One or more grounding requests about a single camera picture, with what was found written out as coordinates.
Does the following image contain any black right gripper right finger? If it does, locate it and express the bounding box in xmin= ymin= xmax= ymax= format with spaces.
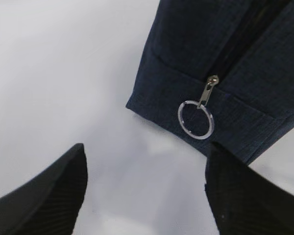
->
xmin=205 ymin=143 xmax=294 ymax=235

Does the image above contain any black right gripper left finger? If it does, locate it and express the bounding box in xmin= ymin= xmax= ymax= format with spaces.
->
xmin=0 ymin=143 xmax=88 ymax=235

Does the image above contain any metal zipper pull ring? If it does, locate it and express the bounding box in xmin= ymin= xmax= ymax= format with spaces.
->
xmin=177 ymin=74 xmax=216 ymax=141

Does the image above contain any dark blue fabric bag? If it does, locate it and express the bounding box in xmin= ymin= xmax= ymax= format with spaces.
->
xmin=126 ymin=0 xmax=294 ymax=164

